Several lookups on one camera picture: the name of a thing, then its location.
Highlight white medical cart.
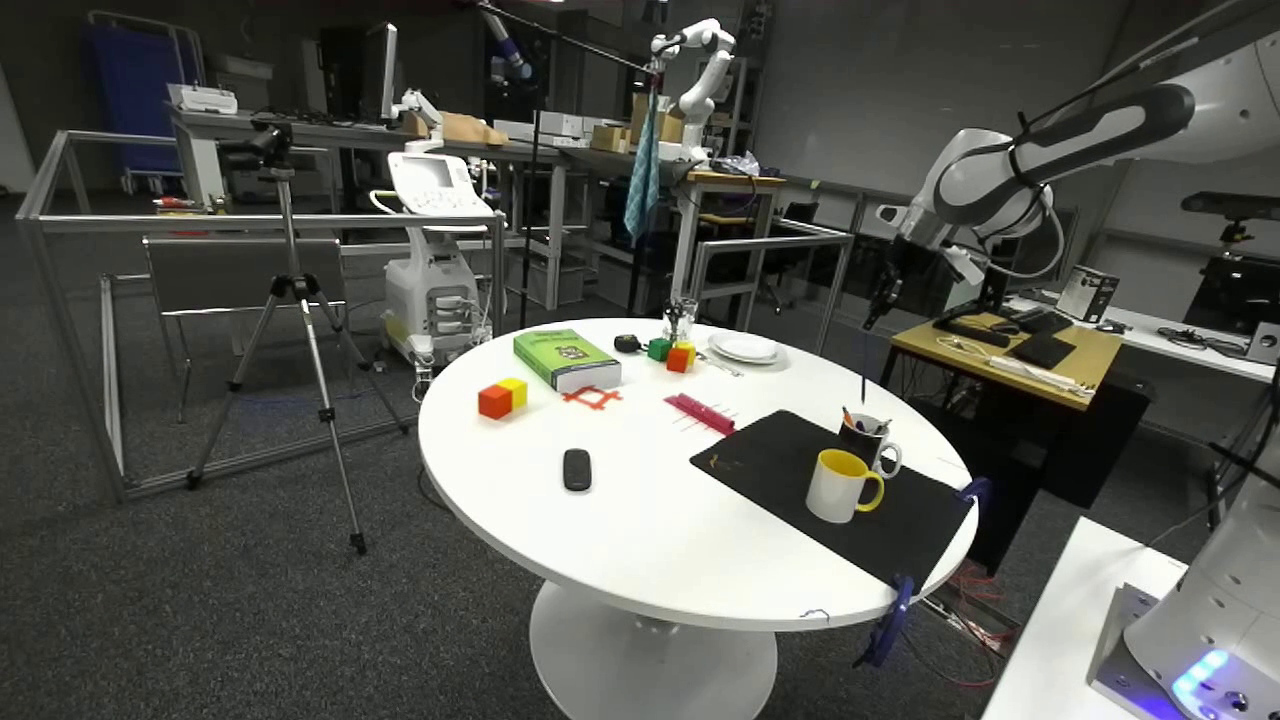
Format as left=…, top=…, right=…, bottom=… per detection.
left=370, top=146, right=494, bottom=383

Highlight white plate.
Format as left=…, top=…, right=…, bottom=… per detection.
left=710, top=330, right=785, bottom=367

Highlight blue clamp left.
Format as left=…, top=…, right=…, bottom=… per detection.
left=855, top=576, right=915, bottom=666

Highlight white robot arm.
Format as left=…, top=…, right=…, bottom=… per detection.
left=869, top=82, right=1196, bottom=320

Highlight red and yellow cube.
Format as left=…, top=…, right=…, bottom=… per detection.
left=476, top=376, right=530, bottom=418

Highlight wooden side table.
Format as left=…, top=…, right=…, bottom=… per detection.
left=882, top=312, right=1153, bottom=570

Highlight yellow mug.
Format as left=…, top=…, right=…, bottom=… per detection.
left=805, top=447, right=889, bottom=523

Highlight black rectangular mat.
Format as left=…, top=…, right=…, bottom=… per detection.
left=684, top=402, right=983, bottom=595

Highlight camera tripod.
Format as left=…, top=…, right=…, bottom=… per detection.
left=179, top=120, right=415, bottom=558

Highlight grey mug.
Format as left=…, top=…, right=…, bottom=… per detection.
left=839, top=410, right=906, bottom=478

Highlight black computer mouse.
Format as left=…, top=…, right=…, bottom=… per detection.
left=560, top=447, right=594, bottom=492

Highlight pink ruler block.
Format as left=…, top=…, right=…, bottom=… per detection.
left=663, top=391, right=737, bottom=434

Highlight green and orange blocks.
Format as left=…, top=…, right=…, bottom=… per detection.
left=646, top=335, right=696, bottom=373

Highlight metal frame workbench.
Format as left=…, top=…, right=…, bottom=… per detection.
left=16, top=127, right=507, bottom=498

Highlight orange scissors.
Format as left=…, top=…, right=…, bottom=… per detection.
left=566, top=383, right=619, bottom=410

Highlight green book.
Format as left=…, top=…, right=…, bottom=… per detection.
left=511, top=328, right=619, bottom=391

